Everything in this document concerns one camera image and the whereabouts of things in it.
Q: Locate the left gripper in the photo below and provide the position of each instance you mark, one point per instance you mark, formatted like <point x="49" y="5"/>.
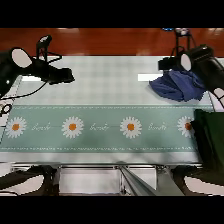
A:
<point x="60" y="75"/>

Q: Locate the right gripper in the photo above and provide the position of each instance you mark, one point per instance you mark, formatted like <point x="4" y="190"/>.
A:
<point x="168" y="63"/>

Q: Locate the blue garment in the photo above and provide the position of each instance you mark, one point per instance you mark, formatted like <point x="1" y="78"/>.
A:
<point x="178" y="86"/>

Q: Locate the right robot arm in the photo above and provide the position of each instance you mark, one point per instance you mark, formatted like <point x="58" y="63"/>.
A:
<point x="210" y="68"/>

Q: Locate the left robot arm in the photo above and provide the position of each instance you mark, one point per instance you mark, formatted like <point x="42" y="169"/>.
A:
<point x="6" y="63"/>

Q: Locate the dark green garment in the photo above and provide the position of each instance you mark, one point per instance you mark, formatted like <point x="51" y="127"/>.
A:
<point x="210" y="133"/>

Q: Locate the silver frame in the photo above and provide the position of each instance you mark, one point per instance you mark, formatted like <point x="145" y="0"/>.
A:
<point x="136" y="185"/>

